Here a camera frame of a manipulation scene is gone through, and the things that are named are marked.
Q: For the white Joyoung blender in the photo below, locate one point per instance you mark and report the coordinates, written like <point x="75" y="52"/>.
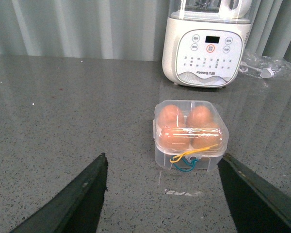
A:
<point x="205" y="40"/>

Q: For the teal rubber band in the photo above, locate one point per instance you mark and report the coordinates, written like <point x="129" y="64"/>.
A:
<point x="184" y="165"/>

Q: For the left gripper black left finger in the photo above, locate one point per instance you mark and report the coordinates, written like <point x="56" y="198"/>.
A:
<point x="75" y="209"/>

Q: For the yellow rubber band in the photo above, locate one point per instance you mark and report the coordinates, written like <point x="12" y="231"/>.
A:
<point x="176" y="158"/>

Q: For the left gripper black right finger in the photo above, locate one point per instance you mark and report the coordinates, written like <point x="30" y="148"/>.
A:
<point x="256" y="206"/>

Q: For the clear plastic egg box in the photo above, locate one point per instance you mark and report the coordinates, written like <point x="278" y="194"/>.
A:
<point x="209" y="159"/>

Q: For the grey curtain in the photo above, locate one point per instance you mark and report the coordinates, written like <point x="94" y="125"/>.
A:
<point x="119" y="29"/>

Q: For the clear plastic bag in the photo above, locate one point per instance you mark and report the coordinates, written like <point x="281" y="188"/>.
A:
<point x="263" y="67"/>

